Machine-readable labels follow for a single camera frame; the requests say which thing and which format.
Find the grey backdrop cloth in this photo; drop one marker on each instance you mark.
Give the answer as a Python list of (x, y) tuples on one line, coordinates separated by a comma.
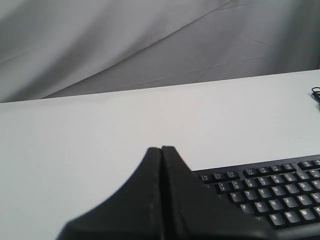
[(59, 48)]

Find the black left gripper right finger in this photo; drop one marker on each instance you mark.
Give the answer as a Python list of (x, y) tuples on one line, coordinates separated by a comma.
[(192, 211)]

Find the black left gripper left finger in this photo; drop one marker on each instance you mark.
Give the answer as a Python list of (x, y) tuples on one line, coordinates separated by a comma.
[(133, 212)]

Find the black acer keyboard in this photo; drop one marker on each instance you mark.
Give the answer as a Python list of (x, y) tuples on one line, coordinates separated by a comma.
[(284, 193)]

